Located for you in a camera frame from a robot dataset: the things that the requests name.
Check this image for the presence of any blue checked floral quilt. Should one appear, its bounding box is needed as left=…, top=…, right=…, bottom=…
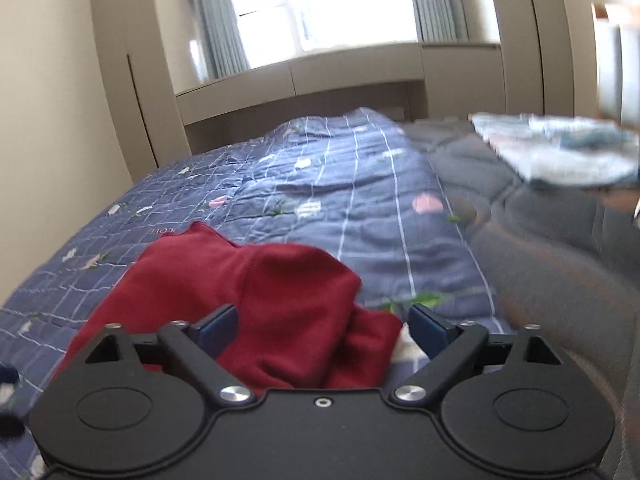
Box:
left=0, top=106, right=517, bottom=480

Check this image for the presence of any beige wardrobe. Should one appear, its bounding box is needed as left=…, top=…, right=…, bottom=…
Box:
left=482, top=0, right=601, bottom=122
left=89, top=0, right=209, bottom=184

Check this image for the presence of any light blue curtain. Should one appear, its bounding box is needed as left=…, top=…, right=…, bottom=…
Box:
left=187, top=0, right=252, bottom=81
left=404, top=0, right=471, bottom=44

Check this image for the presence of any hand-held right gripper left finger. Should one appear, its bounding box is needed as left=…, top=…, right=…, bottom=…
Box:
left=85, top=303, right=254, bottom=407

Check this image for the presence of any bright window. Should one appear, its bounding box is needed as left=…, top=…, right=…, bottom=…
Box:
left=222, top=0, right=419, bottom=69

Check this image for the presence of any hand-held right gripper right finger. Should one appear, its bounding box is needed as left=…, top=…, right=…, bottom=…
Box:
left=391, top=303, right=563, bottom=407

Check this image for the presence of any grey quilted mattress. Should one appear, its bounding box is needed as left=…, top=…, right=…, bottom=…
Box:
left=400, top=119, right=640, bottom=480

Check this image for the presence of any dark red knit sweater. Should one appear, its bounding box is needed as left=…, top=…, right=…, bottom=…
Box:
left=52, top=221, right=405, bottom=392

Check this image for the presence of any beige headboard cabinet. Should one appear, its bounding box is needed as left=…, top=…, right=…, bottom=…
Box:
left=174, top=41, right=504, bottom=157

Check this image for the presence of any light blue patterned cloth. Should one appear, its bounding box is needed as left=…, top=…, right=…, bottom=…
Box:
left=470, top=111, right=640, bottom=191

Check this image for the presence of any white wood-framed furniture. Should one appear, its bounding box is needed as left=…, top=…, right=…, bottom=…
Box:
left=591, top=2, right=640, bottom=127

